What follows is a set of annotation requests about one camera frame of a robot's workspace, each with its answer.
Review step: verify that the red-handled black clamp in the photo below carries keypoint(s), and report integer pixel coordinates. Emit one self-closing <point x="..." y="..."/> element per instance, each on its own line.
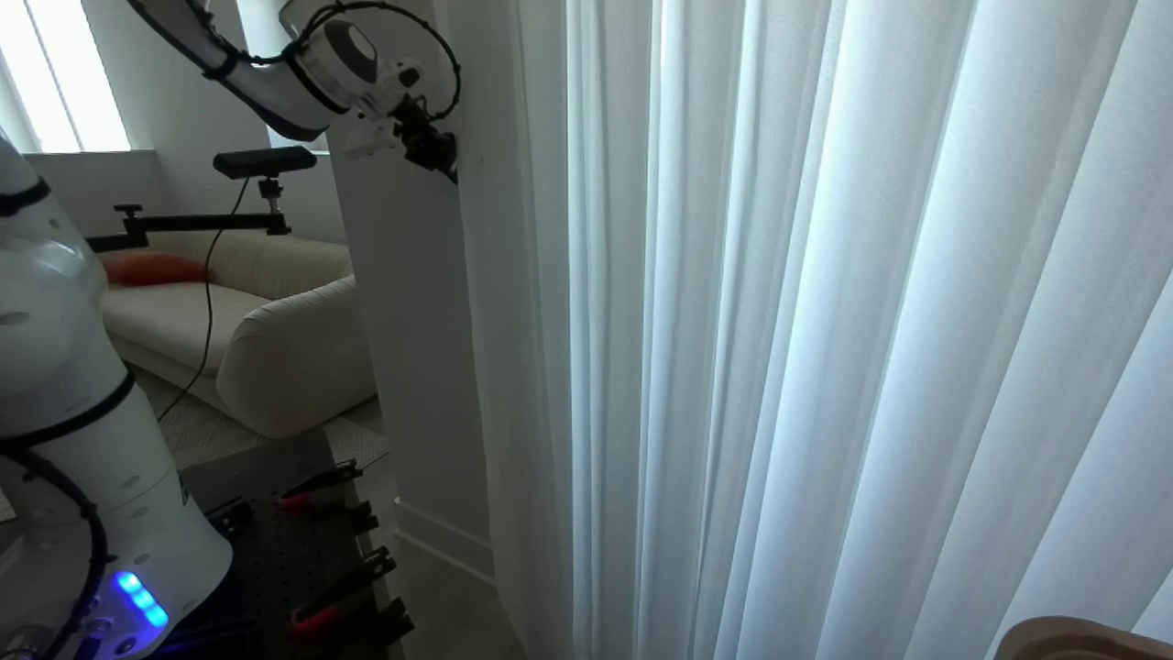
<point x="348" y="599"/>
<point x="331" y="494"/>

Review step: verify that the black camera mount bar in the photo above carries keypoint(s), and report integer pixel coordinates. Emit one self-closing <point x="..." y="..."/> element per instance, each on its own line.
<point x="137" y="225"/>

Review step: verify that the brown wooden chair back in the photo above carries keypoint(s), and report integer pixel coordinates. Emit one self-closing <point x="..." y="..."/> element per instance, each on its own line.
<point x="1074" y="638"/>

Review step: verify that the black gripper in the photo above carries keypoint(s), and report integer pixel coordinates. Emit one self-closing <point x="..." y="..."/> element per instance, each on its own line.
<point x="423" y="139"/>

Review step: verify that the upper red-handled black clamp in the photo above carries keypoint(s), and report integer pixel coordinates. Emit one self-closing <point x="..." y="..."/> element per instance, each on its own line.
<point x="331" y="494"/>

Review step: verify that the red cushion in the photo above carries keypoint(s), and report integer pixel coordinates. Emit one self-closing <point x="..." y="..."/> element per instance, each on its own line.
<point x="150" y="269"/>

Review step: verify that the black stereo camera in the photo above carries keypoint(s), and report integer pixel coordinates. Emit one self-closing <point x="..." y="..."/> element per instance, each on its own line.
<point x="262" y="164"/>

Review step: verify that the lower red-handled black clamp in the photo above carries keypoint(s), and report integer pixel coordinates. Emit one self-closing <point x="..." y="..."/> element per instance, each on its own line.
<point x="348" y="599"/>

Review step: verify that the cream sofa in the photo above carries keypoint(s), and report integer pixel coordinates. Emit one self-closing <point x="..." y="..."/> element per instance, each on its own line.
<point x="270" y="336"/>

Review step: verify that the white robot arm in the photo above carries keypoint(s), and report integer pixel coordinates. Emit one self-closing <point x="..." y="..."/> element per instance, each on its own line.
<point x="71" y="413"/>

